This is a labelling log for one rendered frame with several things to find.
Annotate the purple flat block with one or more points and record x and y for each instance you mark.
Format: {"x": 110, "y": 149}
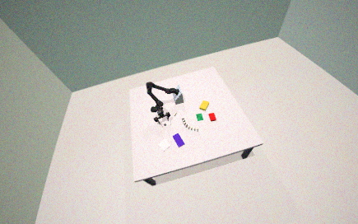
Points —
{"x": 178, "y": 140}

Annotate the red rectangular block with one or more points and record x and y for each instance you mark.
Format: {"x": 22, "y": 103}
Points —
{"x": 212, "y": 117}

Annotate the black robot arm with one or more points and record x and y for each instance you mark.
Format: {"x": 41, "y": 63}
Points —
{"x": 158, "y": 108}

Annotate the white flat square tile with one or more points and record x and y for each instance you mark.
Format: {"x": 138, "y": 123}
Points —
{"x": 164, "y": 145}

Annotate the yellow flat block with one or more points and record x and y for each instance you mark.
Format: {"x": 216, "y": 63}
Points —
{"x": 204, "y": 105}

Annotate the green flat block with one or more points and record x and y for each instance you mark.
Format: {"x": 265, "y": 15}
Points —
{"x": 199, "y": 117}

